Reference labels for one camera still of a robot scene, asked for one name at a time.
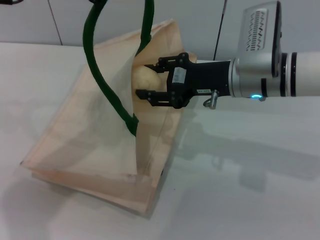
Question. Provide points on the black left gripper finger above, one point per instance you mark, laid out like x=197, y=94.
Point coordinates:
x=98, y=1

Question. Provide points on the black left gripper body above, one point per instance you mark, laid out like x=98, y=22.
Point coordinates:
x=11, y=1

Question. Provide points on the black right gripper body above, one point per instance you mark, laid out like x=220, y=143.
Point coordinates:
x=202, y=77

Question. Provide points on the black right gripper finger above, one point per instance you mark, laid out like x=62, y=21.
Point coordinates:
x=170, y=62
x=160, y=97

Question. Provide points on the round egg yolk pastry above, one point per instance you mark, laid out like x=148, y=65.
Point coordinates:
x=146, y=78

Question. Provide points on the cream fabric handbag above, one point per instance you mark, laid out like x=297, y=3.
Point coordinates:
x=87, y=150

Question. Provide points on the silver connector plug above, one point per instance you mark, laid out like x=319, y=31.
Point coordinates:
x=212, y=100

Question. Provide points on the silver vented wrist camera box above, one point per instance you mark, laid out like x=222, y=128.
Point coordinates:
x=260, y=30

